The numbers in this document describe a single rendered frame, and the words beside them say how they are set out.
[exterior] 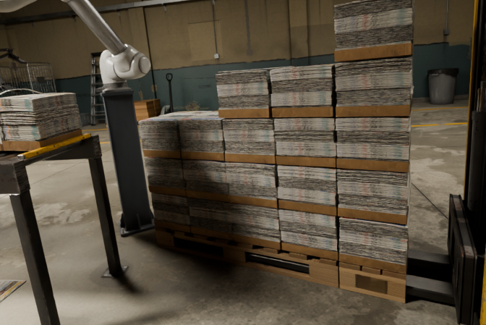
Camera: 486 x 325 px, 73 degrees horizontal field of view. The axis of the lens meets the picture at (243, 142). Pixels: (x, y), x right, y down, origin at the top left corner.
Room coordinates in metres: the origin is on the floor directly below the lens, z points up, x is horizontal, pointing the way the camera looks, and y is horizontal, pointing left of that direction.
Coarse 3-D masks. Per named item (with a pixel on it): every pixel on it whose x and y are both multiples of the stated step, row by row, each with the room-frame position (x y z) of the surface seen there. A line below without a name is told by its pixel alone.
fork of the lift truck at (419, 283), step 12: (288, 252) 1.64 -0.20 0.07; (276, 264) 1.58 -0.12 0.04; (288, 264) 1.55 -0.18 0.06; (300, 264) 1.52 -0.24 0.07; (408, 276) 1.35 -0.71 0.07; (408, 288) 1.28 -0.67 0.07; (420, 288) 1.26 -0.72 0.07; (432, 288) 1.25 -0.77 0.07; (444, 288) 1.25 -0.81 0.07; (444, 300) 1.21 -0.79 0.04
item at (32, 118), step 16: (16, 96) 1.47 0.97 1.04; (32, 96) 1.45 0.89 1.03; (48, 96) 1.46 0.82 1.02; (64, 96) 1.56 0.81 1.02; (16, 112) 1.38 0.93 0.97; (32, 112) 1.37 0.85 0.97; (48, 112) 1.44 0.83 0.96; (64, 112) 1.54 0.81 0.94; (16, 128) 1.39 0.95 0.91; (32, 128) 1.38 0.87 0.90; (48, 128) 1.43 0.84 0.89; (64, 128) 1.52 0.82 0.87
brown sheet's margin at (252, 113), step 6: (270, 108) 1.57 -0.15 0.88; (222, 114) 1.68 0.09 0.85; (228, 114) 1.66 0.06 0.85; (234, 114) 1.64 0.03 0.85; (240, 114) 1.63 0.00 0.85; (246, 114) 1.61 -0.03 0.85; (252, 114) 1.59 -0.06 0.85; (258, 114) 1.58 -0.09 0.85; (264, 114) 1.56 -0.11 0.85; (270, 114) 1.57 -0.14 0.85
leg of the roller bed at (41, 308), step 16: (16, 208) 1.20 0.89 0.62; (32, 208) 1.23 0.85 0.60; (32, 224) 1.22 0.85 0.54; (32, 240) 1.20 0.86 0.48; (32, 256) 1.20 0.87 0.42; (32, 272) 1.20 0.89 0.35; (32, 288) 1.20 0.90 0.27; (48, 288) 1.22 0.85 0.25; (48, 304) 1.21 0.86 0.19; (48, 320) 1.19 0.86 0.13
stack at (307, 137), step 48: (144, 144) 1.96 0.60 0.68; (192, 144) 1.78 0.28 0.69; (240, 144) 1.64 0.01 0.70; (288, 144) 1.51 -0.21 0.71; (240, 192) 1.65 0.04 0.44; (288, 192) 1.52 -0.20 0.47; (336, 192) 1.41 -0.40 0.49; (192, 240) 1.82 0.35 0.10; (288, 240) 1.53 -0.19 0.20; (336, 240) 1.41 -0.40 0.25
